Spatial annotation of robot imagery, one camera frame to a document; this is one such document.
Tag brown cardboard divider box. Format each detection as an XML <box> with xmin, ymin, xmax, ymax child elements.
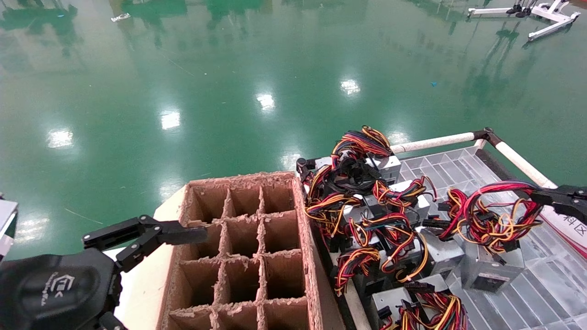
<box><xmin>156</xmin><ymin>172</ymin><xmax>347</xmax><ymax>330</ymax></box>

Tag power supply with purple-orange cables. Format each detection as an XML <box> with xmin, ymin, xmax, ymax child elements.
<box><xmin>316</xmin><ymin>126</ymin><xmax>403</xmax><ymax>193</ymax></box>

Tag power supply with red cables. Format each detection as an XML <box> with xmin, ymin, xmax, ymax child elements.
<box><xmin>438</xmin><ymin>181</ymin><xmax>545</xmax><ymax>294</ymax></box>

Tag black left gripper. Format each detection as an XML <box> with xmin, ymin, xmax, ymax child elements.
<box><xmin>0</xmin><ymin>249</ymin><xmax>130</xmax><ymax>330</ymax></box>

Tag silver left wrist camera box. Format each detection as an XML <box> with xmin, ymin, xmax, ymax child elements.
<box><xmin>0</xmin><ymin>199</ymin><xmax>19</xmax><ymax>262</ymax></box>

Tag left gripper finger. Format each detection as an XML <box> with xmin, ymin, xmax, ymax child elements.
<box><xmin>82</xmin><ymin>215</ymin><xmax>209</xmax><ymax>273</ymax></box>

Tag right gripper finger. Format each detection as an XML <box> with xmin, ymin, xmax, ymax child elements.
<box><xmin>530</xmin><ymin>185</ymin><xmax>587</xmax><ymax>203</ymax></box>
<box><xmin>550</xmin><ymin>197</ymin><xmax>587</xmax><ymax>212</ymax></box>

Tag clear plastic compartment tray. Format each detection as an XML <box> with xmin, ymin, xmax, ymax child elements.
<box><xmin>398</xmin><ymin>147</ymin><xmax>587</xmax><ymax>330</ymax></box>

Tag power supply with cable bundle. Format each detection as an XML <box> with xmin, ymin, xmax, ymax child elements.
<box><xmin>372</xmin><ymin>176</ymin><xmax>438</xmax><ymax>223</ymax></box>
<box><xmin>304</xmin><ymin>181</ymin><xmax>367</xmax><ymax>239</ymax></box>
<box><xmin>346</xmin><ymin>212</ymin><xmax>465</xmax><ymax>283</ymax></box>
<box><xmin>334</xmin><ymin>247</ymin><xmax>395</xmax><ymax>298</ymax></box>
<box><xmin>371</xmin><ymin>275</ymin><xmax>469</xmax><ymax>330</ymax></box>

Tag black rail corner connector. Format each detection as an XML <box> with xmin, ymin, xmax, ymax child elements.
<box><xmin>296</xmin><ymin>157</ymin><xmax>318</xmax><ymax>183</ymax></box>
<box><xmin>473</xmin><ymin>127</ymin><xmax>504</xmax><ymax>148</ymax></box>

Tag white padded cart rail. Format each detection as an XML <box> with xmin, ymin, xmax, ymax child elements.
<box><xmin>342</xmin><ymin>275</ymin><xmax>372</xmax><ymax>330</ymax></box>
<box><xmin>494</xmin><ymin>141</ymin><xmax>559</xmax><ymax>189</ymax></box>
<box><xmin>391</xmin><ymin>132</ymin><xmax>477</xmax><ymax>155</ymax></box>

